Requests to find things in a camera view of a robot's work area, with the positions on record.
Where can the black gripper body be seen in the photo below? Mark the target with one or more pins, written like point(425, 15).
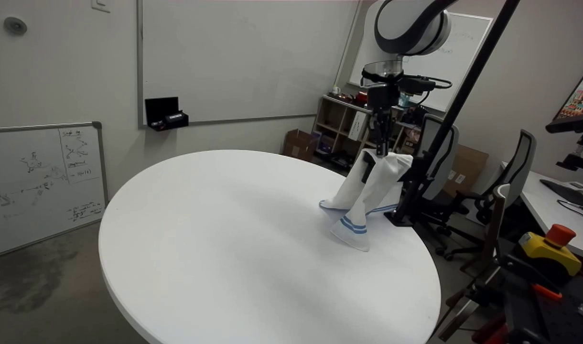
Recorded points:
point(382, 105)

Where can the white towel with blue stripes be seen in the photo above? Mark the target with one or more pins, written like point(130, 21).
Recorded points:
point(360, 203)

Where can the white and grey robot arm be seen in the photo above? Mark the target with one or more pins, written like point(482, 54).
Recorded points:
point(411, 29)

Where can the wooden shelf unit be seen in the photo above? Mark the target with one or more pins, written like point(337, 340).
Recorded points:
point(340, 126)

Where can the grey mesh office chair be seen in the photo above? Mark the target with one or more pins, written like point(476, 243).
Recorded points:
point(520, 165)
point(447, 166)

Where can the small brown cardboard box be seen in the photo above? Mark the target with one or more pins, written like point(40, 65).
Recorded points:
point(300, 143)

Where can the large brown cardboard box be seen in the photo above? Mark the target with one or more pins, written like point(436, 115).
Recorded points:
point(470, 168)

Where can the black clamp-on pole stand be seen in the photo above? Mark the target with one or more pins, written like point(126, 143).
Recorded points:
point(468, 82)

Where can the white desk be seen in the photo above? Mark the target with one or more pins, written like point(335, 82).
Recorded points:
point(558, 203)

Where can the yellow emergency stop red button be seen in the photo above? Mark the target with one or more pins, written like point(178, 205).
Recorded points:
point(549, 249)

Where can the computer monitor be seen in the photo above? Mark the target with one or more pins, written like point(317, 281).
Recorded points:
point(577, 96)

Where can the black marker tray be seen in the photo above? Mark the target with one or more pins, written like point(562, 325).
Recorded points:
point(165, 113)

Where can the floor-standing whiteboard with scribbles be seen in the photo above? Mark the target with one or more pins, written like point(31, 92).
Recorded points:
point(42, 184)

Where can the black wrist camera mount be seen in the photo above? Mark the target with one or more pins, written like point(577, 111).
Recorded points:
point(421, 80)

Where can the whiteboard with grey frame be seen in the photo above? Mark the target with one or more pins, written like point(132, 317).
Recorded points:
point(463, 57)

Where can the large wall whiteboard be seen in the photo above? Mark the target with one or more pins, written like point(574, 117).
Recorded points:
point(239, 57)

